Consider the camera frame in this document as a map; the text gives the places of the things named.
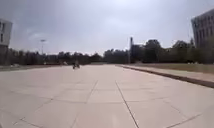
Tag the grey building with windows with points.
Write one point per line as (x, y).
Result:
(206, 28)

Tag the pale stone slab pavement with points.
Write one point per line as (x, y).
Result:
(101, 93)

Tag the tall lamp pole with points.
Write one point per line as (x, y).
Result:
(42, 46)

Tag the pale building with windows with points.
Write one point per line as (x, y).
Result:
(1, 33)

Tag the tall narrow tower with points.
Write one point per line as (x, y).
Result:
(131, 45)

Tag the dry grass strip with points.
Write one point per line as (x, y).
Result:
(191, 67)

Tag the vehicle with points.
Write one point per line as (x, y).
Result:
(76, 65)

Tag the row of trees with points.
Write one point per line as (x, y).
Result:
(151, 53)

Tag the raised pale stone ledge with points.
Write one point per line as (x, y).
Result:
(181, 75)

